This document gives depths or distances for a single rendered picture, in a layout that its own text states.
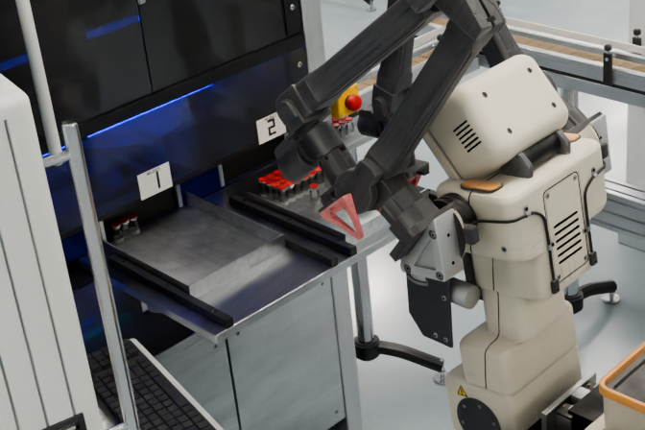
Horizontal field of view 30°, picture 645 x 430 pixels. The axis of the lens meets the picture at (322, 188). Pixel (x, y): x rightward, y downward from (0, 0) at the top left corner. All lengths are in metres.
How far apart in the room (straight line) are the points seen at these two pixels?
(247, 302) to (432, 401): 1.24
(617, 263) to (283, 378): 1.48
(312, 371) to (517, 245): 1.30
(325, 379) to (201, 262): 0.79
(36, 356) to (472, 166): 0.76
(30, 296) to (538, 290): 0.84
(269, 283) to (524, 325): 0.57
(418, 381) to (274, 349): 0.70
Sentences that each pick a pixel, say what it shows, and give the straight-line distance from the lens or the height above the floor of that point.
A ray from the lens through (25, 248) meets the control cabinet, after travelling 1.82.
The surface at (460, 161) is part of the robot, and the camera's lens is 2.03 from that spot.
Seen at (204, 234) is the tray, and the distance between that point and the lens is 2.68.
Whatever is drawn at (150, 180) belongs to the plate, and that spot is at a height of 1.03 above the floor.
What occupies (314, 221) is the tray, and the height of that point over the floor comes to 0.91.
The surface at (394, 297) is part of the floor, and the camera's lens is 4.03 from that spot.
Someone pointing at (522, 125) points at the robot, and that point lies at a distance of 2.02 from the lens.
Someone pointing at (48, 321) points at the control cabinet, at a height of 1.19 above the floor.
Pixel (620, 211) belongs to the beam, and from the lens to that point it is 3.45.
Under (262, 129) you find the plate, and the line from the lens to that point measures 2.80.
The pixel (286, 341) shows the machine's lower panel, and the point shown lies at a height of 0.44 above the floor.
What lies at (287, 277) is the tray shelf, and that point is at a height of 0.88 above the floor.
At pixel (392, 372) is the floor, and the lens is 3.68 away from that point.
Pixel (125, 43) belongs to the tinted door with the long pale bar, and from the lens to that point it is 2.53.
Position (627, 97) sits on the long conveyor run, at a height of 0.86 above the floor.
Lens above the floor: 2.15
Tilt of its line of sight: 27 degrees down
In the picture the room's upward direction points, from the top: 6 degrees counter-clockwise
